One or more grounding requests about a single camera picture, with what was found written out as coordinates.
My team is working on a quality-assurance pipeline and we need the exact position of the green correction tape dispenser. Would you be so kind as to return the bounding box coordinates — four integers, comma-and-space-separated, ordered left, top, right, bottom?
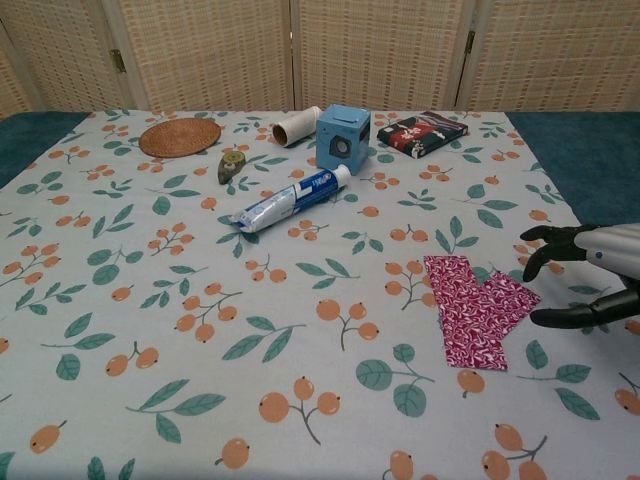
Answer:
216, 152, 245, 185

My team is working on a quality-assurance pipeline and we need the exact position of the floral leaf-print tablecloth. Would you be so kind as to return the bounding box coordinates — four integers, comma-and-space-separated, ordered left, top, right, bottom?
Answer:
0, 108, 640, 480

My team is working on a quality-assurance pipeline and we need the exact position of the round woven rattan coaster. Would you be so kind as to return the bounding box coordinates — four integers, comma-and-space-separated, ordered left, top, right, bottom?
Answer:
138, 119, 222, 160

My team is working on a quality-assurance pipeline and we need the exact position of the small blue cardboard box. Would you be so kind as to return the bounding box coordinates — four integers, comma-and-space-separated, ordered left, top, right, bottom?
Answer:
315, 103, 372, 176

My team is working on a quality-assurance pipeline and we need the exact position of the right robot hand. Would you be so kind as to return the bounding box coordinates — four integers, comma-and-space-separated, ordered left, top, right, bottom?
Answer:
519, 223, 640, 331

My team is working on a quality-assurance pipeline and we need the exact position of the cream thread roll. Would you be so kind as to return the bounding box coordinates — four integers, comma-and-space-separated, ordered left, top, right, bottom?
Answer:
271, 105, 324, 149

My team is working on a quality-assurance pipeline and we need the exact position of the bamboo folding screen panel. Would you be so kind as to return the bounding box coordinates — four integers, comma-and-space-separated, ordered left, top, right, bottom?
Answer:
0, 0, 126, 112
104, 0, 301, 112
464, 0, 640, 114
0, 29, 32, 119
289, 0, 476, 112

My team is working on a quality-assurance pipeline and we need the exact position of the black and red snack packet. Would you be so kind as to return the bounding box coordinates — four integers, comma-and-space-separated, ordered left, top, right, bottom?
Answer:
376, 110, 470, 160

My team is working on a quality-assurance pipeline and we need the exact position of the blue white toothpaste tube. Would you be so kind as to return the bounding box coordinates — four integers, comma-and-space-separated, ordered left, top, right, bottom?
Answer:
217, 164, 351, 234

